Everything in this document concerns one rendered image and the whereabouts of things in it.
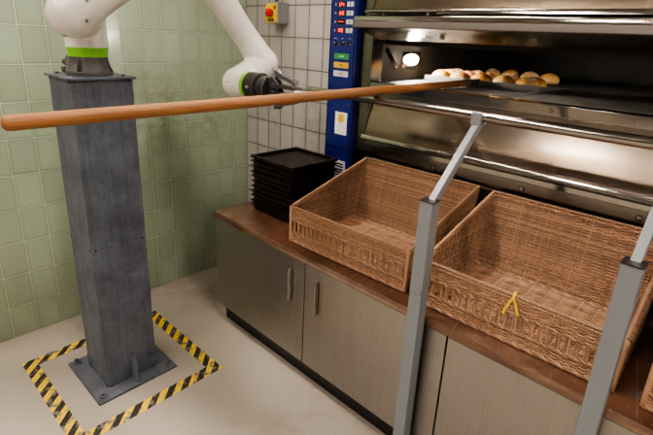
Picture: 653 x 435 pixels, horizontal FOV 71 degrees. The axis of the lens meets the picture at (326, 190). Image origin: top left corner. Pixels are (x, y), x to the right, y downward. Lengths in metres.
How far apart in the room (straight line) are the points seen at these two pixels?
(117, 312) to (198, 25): 1.44
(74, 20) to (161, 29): 0.95
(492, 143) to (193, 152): 1.56
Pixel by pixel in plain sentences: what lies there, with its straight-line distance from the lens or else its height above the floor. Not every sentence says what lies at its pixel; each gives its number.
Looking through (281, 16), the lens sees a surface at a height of 1.45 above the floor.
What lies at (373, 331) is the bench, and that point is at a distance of 1.63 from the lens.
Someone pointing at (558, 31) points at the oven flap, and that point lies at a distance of 1.57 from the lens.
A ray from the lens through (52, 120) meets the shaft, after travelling 1.02.
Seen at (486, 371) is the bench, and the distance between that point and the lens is 1.44.
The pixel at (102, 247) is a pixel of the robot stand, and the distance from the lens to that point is 1.85.
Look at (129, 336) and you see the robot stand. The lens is 2.06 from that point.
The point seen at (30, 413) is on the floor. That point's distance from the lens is 2.17.
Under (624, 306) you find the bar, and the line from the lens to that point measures 1.15.
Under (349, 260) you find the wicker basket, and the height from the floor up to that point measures 0.61.
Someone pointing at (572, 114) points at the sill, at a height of 1.16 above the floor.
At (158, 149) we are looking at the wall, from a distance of 2.52.
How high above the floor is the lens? 1.36
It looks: 18 degrees down
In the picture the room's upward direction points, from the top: 3 degrees clockwise
